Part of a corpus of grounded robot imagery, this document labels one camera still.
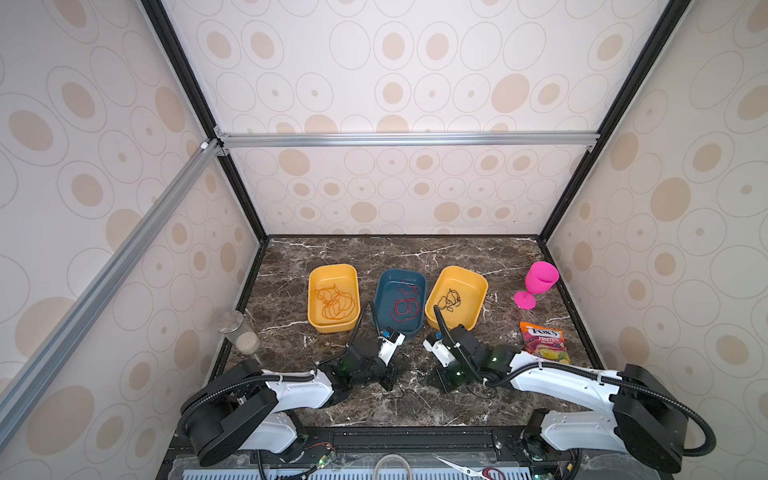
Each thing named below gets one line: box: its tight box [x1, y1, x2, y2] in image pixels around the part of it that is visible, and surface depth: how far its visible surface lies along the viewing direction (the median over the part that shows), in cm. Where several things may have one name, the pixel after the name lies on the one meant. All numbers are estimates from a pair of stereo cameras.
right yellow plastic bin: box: [425, 266, 488, 331], surface depth 102 cm
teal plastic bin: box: [372, 268, 427, 339], surface depth 102 cm
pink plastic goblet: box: [514, 261, 560, 310], surface depth 92 cm
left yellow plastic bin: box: [307, 264, 361, 334], surface depth 102 cm
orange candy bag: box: [519, 322, 571, 365], surface depth 91 cm
